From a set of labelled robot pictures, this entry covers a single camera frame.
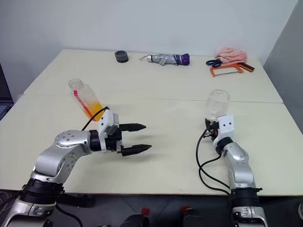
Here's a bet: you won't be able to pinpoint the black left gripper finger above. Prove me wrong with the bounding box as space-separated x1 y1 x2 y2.
120 143 152 158
119 122 147 133

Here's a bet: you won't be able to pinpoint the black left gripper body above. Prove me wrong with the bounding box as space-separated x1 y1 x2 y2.
104 128 124 154

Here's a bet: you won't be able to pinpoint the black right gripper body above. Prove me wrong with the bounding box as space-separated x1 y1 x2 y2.
207 121 220 141

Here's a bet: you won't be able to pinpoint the clear plastic bottle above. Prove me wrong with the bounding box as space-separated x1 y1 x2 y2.
204 89 230 126

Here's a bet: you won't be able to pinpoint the orange juice bottle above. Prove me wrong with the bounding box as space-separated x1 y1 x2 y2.
66 77 105 122

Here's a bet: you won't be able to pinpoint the orange hacksaw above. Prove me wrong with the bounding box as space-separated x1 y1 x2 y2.
208 61 256 79

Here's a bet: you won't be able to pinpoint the pink towel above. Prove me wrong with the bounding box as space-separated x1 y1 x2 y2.
214 46 248 65

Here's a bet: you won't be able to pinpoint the dark rounded shape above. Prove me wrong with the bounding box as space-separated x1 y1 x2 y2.
122 213 151 227
182 209 213 227

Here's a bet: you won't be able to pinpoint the silver purple folded umbrella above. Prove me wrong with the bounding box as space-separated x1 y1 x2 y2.
139 52 191 67

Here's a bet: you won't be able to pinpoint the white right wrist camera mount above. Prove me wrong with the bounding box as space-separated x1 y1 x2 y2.
213 114 235 145

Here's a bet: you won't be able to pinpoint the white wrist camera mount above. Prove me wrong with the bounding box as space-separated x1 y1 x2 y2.
97 109 121 153
213 114 235 145

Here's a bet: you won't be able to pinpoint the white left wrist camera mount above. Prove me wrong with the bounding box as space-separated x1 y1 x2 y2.
97 109 121 153

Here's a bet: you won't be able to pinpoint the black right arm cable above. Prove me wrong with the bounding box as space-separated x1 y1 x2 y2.
194 128 235 197

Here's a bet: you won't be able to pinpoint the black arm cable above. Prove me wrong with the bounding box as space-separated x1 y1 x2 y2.
53 104 110 227
194 128 235 197

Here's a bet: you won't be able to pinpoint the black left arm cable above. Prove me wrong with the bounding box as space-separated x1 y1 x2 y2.
53 104 110 227

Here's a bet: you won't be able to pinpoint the blue handled scissors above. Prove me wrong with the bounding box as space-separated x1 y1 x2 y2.
205 58 222 67

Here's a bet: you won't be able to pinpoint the white floor cables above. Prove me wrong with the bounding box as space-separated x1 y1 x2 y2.
0 189 22 214

